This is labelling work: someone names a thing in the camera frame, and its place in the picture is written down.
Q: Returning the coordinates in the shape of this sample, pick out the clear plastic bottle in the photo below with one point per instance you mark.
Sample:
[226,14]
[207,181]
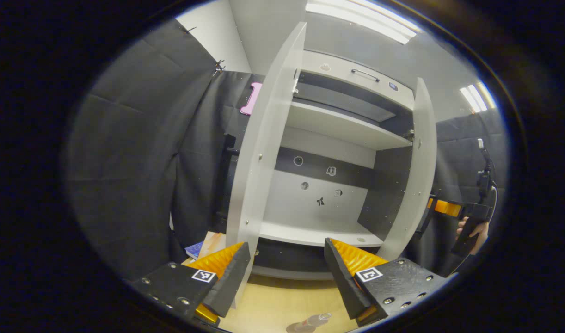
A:
[316,319]

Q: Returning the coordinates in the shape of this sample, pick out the white cabinet door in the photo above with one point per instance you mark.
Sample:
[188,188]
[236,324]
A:
[264,152]
[419,175]

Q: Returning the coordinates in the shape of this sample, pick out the blue book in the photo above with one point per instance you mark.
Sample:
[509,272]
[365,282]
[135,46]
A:
[194,250]

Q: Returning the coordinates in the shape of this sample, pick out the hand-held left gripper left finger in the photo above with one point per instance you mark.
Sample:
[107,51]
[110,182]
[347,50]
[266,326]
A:
[231,282]

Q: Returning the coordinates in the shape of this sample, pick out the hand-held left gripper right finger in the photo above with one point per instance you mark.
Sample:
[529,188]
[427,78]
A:
[345,282]

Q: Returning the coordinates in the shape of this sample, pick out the long ceiling light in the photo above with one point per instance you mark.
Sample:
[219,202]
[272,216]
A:
[361,18]

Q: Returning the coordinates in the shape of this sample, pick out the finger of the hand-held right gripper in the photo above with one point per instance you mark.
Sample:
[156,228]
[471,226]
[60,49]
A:
[446,207]

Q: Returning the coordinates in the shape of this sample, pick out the black cloth clip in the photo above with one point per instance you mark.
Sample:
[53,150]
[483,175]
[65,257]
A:
[191,29]
[218,67]

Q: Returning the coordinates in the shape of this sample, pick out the white cabinet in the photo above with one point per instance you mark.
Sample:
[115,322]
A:
[338,129]

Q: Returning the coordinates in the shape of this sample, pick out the ceiling light panel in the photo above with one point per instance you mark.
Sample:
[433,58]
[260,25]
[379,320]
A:
[474,98]

